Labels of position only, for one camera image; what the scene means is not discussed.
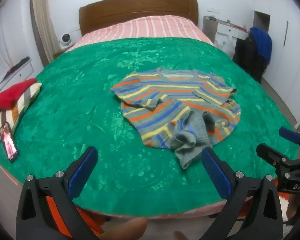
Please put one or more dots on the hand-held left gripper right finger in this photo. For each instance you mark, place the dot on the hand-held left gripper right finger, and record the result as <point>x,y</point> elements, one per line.
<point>216,175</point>

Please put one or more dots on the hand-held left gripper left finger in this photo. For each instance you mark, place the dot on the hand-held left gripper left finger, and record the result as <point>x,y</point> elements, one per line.
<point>82,170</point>

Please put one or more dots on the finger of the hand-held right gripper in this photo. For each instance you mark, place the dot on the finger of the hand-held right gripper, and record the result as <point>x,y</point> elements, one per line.
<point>290,135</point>
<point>270,153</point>

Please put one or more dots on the striped knit sweater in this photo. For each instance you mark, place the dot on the striped knit sweater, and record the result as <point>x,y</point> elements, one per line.
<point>165,105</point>

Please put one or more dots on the person's right hand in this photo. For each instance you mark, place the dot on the person's right hand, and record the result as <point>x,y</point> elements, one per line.
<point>296,205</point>

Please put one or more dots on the green floral blanket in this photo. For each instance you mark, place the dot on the green floral blanket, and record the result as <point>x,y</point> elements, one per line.
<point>77,92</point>

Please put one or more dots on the smartphone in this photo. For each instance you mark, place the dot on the smartphone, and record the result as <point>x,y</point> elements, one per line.
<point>8,142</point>

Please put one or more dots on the white wardrobe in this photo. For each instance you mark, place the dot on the white wardrobe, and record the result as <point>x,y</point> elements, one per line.
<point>295,55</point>

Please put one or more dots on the striped pillow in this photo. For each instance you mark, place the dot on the striped pillow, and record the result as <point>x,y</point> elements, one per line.
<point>20,107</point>

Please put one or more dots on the black jacket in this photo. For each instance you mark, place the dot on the black jacket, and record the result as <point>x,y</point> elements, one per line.
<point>247,55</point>

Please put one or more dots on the blue garment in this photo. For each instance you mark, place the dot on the blue garment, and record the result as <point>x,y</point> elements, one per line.
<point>262,42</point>

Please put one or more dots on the white drawer unit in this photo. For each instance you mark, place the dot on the white drawer unit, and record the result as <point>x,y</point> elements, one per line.
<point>22,73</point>

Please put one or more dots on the white desk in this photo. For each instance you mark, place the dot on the white desk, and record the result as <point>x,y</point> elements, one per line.
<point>230,29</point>

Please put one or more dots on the white desk fan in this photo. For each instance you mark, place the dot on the white desk fan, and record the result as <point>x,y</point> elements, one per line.
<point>64,39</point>

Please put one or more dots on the beige curtain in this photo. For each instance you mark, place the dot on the beige curtain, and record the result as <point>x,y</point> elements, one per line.
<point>43,17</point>

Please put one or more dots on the brown wooden headboard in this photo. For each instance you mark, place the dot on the brown wooden headboard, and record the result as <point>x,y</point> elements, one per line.
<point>140,7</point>

